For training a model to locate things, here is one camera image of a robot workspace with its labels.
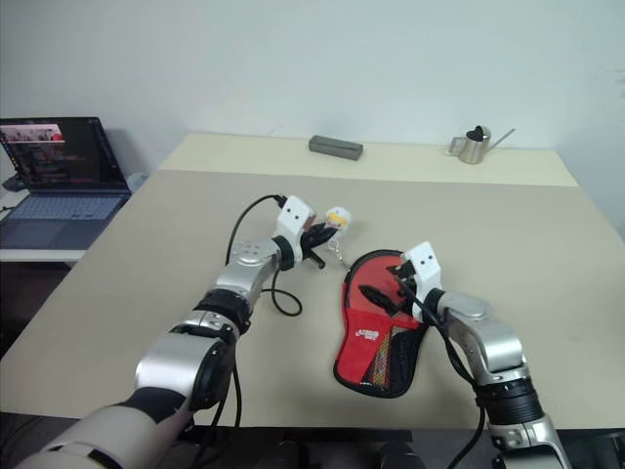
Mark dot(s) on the dark rounded shape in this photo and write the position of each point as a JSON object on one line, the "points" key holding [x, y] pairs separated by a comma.
{"points": [[398, 456]]}

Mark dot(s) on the dark blue open laptop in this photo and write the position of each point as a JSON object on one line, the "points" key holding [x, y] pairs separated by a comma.
{"points": [[58, 151]]}

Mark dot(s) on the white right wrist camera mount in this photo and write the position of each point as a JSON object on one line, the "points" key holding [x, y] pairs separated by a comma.
{"points": [[425, 264]]}

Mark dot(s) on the steel watering can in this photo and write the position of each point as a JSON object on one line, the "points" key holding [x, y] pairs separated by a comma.
{"points": [[473, 149]]}

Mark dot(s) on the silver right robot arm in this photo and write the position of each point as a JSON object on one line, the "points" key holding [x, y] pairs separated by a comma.
{"points": [[498, 347]]}

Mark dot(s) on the dark grey small device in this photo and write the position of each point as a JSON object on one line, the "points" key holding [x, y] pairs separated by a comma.
{"points": [[13, 183]]}

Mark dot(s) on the black table frame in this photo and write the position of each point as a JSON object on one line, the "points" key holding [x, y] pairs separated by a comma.
{"points": [[293, 434]]}

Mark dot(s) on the red table tennis paddle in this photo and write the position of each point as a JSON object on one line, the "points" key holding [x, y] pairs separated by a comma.
{"points": [[376, 273]]}

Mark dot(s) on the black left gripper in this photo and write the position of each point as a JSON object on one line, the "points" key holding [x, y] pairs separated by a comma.
{"points": [[308, 244]]}

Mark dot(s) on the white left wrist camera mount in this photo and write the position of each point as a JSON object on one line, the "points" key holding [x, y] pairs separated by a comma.
{"points": [[295, 215]]}

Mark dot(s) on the grey rectangular box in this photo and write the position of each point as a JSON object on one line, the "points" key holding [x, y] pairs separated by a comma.
{"points": [[336, 148]]}

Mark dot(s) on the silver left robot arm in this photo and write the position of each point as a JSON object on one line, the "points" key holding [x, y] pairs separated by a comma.
{"points": [[185, 361]]}

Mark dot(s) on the white yellow plush zipper charm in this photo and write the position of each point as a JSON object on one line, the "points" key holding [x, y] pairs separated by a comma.
{"points": [[339, 215]]}

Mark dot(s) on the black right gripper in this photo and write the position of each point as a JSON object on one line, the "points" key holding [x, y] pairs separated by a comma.
{"points": [[407, 293]]}

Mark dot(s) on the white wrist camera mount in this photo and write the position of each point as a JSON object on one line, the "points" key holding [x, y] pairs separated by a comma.
{"points": [[425, 264], [295, 215]]}

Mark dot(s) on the black red paddle case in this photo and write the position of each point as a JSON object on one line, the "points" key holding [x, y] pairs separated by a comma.
{"points": [[366, 352]]}

